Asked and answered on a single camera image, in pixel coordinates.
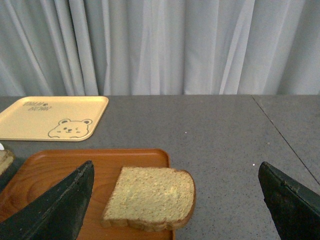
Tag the yellow bear tray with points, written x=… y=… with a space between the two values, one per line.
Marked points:
x=52 y=118

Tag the white plate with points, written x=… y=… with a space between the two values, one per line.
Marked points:
x=1 y=146

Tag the brown wooden tray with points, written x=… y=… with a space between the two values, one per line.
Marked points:
x=44 y=169

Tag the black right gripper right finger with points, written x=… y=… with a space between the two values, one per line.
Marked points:
x=294 y=208

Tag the grey curtain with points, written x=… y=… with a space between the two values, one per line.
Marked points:
x=159 y=47

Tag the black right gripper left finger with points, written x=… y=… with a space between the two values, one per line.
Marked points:
x=58 y=214

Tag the bread slice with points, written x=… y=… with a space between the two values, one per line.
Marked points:
x=151 y=199
x=6 y=159

